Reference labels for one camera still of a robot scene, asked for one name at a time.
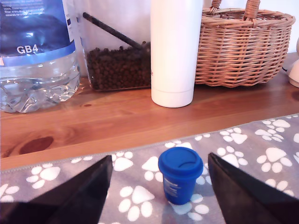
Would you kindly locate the blue cup-shaped coffee capsule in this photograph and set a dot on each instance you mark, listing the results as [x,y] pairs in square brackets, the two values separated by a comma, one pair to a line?
[179,177]

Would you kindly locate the tall white bottle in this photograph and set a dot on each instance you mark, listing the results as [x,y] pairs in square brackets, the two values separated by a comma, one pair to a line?
[174,51]

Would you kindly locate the clear jar of brown pellets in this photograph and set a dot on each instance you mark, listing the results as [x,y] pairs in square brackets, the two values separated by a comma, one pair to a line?
[119,67]

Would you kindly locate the small white round camera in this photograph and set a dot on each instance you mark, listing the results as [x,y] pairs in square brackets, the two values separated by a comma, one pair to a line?
[294,70]

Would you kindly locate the woven wicker basket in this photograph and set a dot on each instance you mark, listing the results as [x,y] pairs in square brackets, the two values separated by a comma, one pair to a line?
[240,49]

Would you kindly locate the large clear water bottle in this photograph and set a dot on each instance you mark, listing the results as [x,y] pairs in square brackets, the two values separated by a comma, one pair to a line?
[35,53]

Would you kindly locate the grey paw-print table mat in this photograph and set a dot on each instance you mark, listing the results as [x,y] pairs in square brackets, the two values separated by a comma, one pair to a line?
[144,184]

